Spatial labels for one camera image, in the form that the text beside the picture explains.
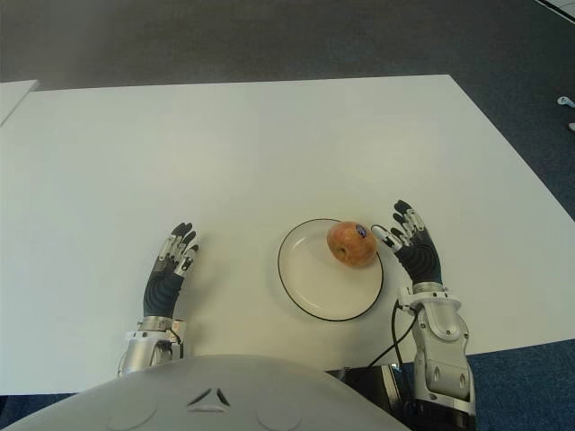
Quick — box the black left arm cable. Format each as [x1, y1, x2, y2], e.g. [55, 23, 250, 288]
[168, 325, 186, 358]

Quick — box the grey robot torso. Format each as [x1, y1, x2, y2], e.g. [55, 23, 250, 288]
[0, 354, 414, 431]

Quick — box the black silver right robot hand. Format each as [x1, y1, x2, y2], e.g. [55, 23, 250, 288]
[370, 198, 446, 288]

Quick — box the red yellow apple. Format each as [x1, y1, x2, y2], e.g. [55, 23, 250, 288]
[326, 220, 378, 269]

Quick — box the white plate with black rim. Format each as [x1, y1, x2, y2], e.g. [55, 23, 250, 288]
[277, 218, 385, 322]

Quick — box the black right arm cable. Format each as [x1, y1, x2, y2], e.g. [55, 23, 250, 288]
[366, 300, 417, 369]

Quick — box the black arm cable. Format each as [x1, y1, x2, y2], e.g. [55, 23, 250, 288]
[168, 325, 186, 358]
[366, 300, 417, 369]

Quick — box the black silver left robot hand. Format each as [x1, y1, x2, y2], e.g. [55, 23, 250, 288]
[142, 222, 201, 321]

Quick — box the white side table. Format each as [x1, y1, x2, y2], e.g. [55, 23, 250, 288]
[0, 79, 40, 127]

